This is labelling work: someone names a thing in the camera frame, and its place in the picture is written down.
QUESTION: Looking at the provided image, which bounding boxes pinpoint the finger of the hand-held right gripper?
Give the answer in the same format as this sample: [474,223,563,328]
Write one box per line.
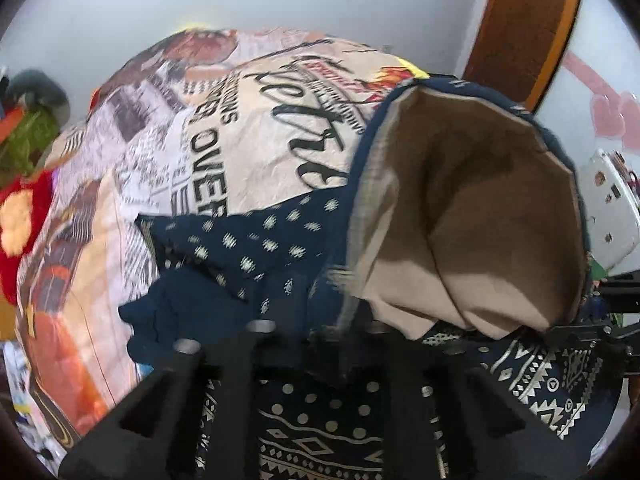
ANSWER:
[542,321,630,347]

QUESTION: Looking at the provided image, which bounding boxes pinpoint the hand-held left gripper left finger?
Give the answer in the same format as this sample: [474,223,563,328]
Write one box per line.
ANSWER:
[59,320,277,480]

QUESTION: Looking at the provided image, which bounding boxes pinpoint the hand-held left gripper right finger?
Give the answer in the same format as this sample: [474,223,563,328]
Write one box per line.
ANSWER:
[369,321,585,480]

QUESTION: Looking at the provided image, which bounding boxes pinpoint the navy patterned hooded jacket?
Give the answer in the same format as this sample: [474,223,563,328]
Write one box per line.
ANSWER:
[117,76,628,480]

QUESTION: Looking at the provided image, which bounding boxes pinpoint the white plastic appliance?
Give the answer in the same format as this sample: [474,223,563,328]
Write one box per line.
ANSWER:
[577,149,640,277]

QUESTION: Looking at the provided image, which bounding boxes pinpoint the wooden board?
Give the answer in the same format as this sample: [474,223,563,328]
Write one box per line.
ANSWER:
[0,287,19,343]

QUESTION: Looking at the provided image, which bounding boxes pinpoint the red plush toy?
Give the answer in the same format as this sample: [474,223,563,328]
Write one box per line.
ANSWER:
[0,170,57,302]

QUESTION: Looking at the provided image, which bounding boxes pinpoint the newspaper print bed blanket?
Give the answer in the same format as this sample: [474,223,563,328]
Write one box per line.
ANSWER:
[15,27,432,461]

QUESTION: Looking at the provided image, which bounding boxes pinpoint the yellow bed sheet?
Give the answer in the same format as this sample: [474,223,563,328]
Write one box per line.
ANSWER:
[397,57,431,80]

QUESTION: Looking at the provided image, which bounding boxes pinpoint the green patterned box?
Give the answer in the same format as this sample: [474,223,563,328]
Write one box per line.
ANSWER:
[0,107,62,181]

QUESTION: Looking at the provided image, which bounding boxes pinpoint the orange box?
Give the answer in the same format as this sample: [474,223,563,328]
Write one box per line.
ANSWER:
[0,107,25,138]

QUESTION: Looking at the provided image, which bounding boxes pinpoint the grey neck pillow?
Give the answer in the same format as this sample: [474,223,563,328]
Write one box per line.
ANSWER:
[5,69,71,123]

